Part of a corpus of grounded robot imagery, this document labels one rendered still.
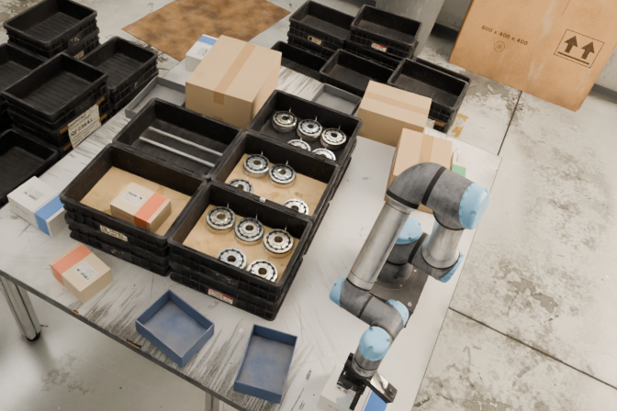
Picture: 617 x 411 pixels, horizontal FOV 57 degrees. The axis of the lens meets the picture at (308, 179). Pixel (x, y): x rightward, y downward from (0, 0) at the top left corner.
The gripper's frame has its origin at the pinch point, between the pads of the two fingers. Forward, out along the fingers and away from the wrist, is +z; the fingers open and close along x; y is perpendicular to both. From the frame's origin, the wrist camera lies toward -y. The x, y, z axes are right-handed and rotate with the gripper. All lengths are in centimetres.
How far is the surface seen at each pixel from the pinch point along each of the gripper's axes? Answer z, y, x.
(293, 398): 6.2, 17.4, 7.2
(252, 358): 5.7, 34.6, 2.1
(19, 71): 37, 231, -92
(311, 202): -7, 44, -57
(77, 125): 32, 173, -72
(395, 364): 6.4, -7.1, -19.5
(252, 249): -7, 52, -26
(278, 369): 5.7, 25.7, 1.3
